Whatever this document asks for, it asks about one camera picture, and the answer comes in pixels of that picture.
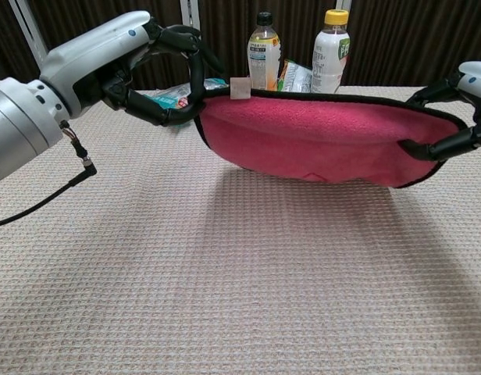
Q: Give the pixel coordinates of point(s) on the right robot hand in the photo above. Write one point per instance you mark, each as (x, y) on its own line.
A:
(478, 82)

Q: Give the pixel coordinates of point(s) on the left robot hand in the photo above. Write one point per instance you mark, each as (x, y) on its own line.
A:
(92, 51)

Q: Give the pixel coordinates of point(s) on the pink and grey towel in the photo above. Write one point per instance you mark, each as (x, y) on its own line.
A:
(303, 136)

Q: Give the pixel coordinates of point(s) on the teal and silver snack bag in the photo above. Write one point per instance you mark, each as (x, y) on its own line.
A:
(170, 99)

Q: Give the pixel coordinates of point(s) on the white bottle yellow cap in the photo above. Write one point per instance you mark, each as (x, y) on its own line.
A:
(330, 58)

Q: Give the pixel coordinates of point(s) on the orange juice bottle black cap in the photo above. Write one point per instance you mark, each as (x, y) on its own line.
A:
(262, 58)

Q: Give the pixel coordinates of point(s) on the green snack bag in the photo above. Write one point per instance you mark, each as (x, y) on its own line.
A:
(297, 78)

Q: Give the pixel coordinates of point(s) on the beige woven tablecloth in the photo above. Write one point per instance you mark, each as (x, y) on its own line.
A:
(147, 273)

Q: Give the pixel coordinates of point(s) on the white partition post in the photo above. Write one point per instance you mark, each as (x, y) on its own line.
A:
(189, 11)
(344, 4)
(26, 23)

